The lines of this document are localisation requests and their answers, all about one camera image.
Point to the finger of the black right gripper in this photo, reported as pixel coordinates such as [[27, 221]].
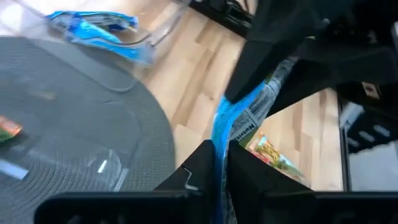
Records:
[[258, 68], [311, 74]]

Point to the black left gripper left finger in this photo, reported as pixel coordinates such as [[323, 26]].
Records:
[[199, 168]]

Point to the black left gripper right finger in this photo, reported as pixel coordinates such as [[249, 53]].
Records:
[[248, 174]]

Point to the bright blue granola bar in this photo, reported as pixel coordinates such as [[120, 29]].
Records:
[[93, 32], [222, 124]]

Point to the red chewy granola bar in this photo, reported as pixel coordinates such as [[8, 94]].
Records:
[[273, 155]]

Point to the green orange granola bar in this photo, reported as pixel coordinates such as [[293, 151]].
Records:
[[7, 127]]

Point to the clear plastic bin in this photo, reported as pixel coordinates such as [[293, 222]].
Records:
[[149, 43]]

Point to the grey round woven placemat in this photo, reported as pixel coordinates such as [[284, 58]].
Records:
[[77, 109]]

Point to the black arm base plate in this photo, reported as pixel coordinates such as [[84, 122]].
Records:
[[224, 14]]

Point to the black equipment frame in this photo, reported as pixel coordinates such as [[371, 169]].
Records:
[[367, 130]]

